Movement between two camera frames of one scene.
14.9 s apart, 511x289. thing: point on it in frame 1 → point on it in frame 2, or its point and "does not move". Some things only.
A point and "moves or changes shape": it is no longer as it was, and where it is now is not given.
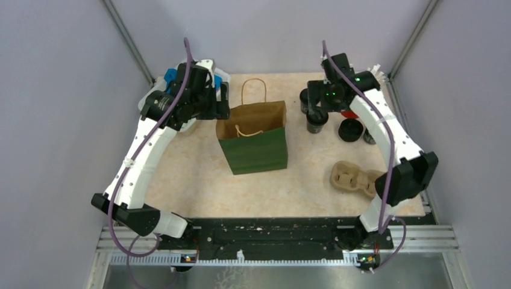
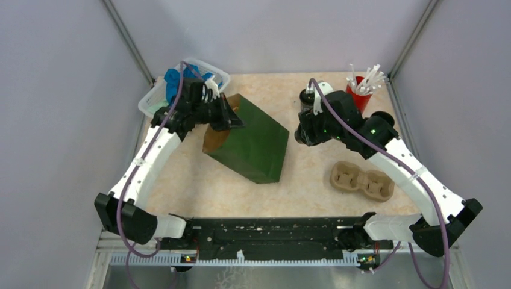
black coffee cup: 304,98 does not move
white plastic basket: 160,86 does not move
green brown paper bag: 253,135 moves or changes shape
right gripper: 316,88 → 308,120
